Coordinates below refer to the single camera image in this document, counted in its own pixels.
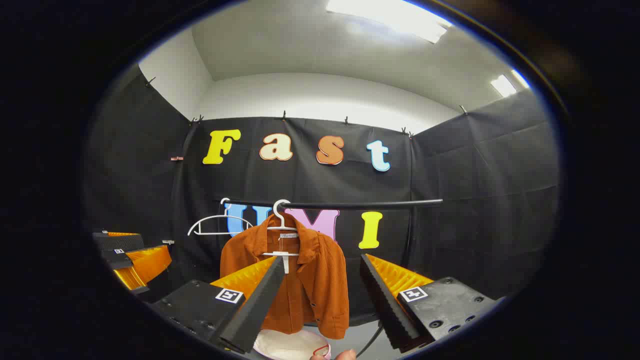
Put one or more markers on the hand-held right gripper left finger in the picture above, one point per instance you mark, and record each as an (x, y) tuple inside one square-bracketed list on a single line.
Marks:
[(252, 310)]

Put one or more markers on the small ceiling light panel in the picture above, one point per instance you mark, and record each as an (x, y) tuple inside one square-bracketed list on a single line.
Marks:
[(502, 86)]

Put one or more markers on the white laundry hamper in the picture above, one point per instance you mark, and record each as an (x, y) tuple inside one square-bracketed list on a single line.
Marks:
[(285, 346)]

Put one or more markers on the large ceiling light panel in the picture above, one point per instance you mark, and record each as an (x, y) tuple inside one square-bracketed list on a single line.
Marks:
[(390, 17)]

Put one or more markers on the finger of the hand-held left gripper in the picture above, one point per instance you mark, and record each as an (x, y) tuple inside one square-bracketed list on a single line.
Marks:
[(147, 265), (120, 242)]

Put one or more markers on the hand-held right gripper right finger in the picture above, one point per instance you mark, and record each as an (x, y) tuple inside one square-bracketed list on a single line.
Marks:
[(385, 305)]

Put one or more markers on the black clothes rack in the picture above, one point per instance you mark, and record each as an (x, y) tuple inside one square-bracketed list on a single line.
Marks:
[(360, 205)]

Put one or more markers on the white plastic hanger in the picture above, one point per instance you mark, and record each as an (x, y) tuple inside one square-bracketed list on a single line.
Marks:
[(215, 217), (279, 212)]

